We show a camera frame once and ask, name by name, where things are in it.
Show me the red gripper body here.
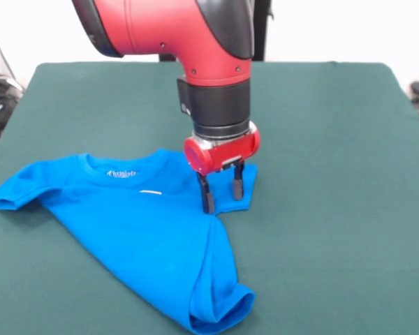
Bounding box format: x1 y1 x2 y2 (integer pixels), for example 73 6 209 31
182 121 262 176

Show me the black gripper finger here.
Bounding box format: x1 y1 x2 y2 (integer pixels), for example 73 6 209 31
232 162 246 202
196 172 216 215

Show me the blue laundry item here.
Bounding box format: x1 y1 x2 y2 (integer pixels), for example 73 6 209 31
0 148 258 335

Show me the dark green table cloth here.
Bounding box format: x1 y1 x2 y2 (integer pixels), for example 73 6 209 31
0 61 419 335

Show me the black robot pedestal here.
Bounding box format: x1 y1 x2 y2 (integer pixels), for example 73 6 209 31
253 0 274 62

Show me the grey cable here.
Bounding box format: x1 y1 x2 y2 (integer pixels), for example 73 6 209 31
0 29 25 94

